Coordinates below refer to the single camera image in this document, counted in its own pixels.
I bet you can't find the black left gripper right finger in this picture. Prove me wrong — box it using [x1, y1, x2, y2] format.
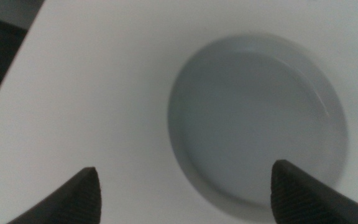
[270, 159, 358, 224]

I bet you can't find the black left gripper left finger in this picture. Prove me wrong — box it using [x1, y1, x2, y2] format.
[6, 166, 103, 224]

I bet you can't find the grey shallow bowl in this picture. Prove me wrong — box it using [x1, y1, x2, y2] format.
[167, 32, 349, 223]

